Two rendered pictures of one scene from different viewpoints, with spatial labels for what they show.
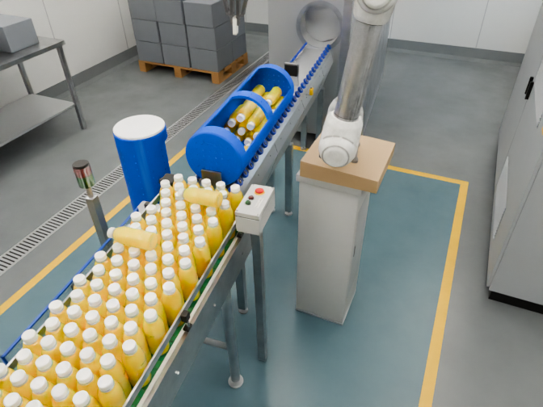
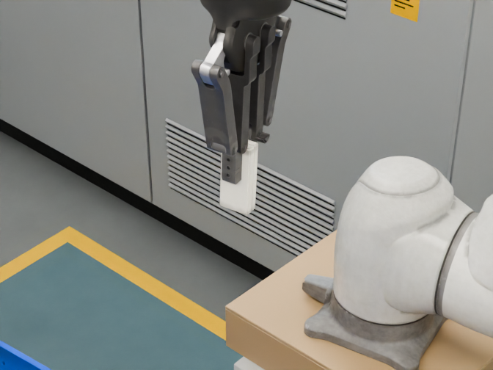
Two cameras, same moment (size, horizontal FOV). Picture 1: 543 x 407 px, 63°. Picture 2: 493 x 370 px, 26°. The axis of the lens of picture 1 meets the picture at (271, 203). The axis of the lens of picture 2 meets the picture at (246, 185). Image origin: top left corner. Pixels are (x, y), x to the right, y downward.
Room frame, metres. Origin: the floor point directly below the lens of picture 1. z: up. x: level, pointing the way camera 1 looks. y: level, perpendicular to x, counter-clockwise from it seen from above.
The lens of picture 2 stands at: (1.67, 0.89, 2.19)
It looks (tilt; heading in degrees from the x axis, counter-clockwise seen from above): 35 degrees down; 287
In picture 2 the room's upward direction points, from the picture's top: straight up
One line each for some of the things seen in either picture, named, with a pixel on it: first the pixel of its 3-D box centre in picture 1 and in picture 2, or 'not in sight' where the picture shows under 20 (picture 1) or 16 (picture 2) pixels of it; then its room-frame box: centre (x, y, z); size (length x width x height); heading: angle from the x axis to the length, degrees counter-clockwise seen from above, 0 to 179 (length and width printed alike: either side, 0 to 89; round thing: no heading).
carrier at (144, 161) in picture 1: (153, 191); not in sight; (2.19, 0.72, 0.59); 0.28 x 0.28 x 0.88
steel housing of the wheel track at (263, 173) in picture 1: (279, 120); not in sight; (2.70, -0.06, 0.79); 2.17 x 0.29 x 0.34; 161
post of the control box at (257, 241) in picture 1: (259, 297); not in sight; (1.42, 0.06, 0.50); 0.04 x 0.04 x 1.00; 71
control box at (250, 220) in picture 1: (255, 208); not in sight; (1.42, 0.06, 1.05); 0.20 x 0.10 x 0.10; 161
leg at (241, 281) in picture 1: (240, 274); not in sight; (1.75, 0.18, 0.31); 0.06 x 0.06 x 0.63; 71
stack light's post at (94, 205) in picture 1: (120, 287); not in sight; (1.46, 0.74, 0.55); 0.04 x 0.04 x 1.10; 71
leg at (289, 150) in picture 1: (288, 180); not in sight; (2.68, -0.13, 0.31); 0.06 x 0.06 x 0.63; 71
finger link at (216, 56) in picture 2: not in sight; (221, 48); (1.91, 0.16, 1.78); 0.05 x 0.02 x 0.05; 77
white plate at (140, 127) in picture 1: (139, 127); not in sight; (2.19, 0.72, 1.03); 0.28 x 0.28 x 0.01
